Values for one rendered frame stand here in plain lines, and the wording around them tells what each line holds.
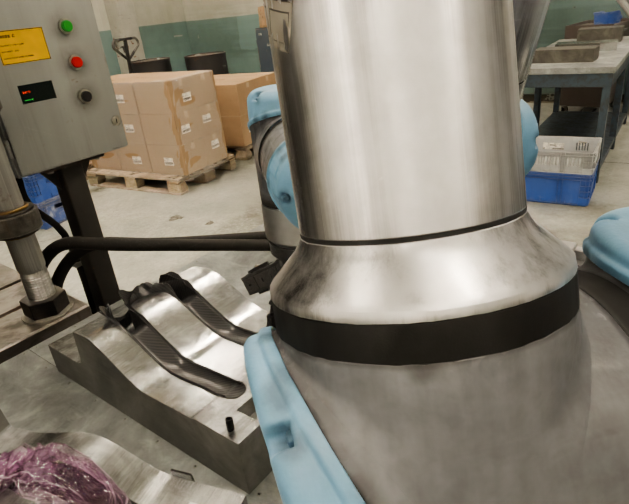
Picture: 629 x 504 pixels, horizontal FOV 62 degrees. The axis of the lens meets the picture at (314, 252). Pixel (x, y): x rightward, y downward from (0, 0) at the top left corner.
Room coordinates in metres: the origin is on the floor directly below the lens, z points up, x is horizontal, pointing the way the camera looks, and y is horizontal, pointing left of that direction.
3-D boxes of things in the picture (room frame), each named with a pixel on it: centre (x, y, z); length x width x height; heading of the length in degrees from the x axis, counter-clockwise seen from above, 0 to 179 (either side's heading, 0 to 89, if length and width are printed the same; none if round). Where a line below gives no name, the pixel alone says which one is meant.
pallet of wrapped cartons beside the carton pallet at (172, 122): (4.94, 1.37, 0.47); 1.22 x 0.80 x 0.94; 58
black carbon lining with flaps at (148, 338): (0.73, 0.22, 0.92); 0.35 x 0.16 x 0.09; 50
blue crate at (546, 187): (3.42, -1.66, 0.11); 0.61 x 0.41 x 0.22; 54
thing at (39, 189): (4.11, 2.18, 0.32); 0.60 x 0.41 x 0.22; 60
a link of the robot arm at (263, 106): (0.50, 0.01, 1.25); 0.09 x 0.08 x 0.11; 9
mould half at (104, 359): (0.75, 0.23, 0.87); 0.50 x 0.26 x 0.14; 50
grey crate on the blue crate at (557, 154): (3.42, -1.66, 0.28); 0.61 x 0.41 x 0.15; 54
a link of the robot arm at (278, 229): (0.51, 0.01, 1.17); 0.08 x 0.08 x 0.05
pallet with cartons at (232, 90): (5.84, 0.90, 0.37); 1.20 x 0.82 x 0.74; 62
